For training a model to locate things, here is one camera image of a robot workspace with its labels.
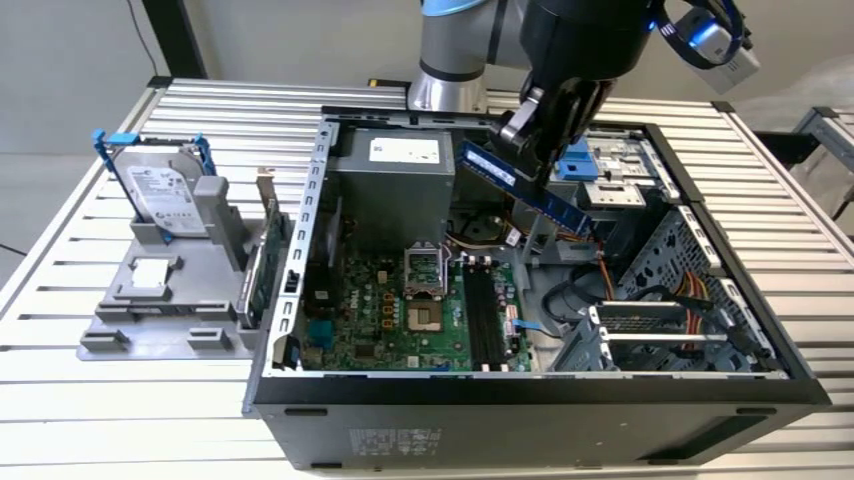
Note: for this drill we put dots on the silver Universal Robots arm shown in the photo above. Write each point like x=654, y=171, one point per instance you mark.
x=454, y=50

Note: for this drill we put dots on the silver optical drive cage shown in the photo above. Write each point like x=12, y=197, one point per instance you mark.
x=610, y=195

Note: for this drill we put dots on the hard disk in blue carrier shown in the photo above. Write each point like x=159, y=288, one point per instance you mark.
x=160, y=190

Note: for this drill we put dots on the green motherboard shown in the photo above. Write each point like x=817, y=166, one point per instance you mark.
x=360, y=310

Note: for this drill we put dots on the grey parts rack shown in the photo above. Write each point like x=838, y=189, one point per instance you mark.
x=200, y=280

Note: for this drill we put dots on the grey power supply unit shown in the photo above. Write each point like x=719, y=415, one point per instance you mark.
x=394, y=200

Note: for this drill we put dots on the blue RAM stick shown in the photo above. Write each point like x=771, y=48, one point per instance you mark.
x=490, y=167

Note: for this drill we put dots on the black open PC case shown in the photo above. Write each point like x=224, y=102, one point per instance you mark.
x=467, y=430

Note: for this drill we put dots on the silver CPU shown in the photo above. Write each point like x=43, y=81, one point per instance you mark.
x=151, y=271

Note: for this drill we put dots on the blue drive latch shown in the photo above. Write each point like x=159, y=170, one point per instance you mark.
x=577, y=167

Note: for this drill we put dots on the metal side table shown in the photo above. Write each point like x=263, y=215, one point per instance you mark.
x=828, y=125

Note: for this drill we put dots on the silver disk bay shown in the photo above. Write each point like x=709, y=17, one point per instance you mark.
x=667, y=338

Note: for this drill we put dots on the graphics card with metal bracket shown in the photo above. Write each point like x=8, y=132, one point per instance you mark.
x=267, y=260

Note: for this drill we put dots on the thin locking lever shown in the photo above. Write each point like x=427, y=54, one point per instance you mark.
x=445, y=275

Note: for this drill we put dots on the black frame post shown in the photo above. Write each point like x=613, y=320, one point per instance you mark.
x=176, y=40

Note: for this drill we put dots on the round black speaker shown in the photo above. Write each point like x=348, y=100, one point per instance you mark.
x=482, y=231

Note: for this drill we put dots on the blue expansion slot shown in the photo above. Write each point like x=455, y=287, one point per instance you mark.
x=320, y=335

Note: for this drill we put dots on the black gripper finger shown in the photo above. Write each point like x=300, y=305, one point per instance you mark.
x=517, y=127
x=567, y=115

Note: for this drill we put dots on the CPU socket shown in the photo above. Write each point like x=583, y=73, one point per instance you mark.
x=425, y=315

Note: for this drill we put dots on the black RAM slot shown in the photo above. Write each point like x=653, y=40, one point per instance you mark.
x=477, y=310

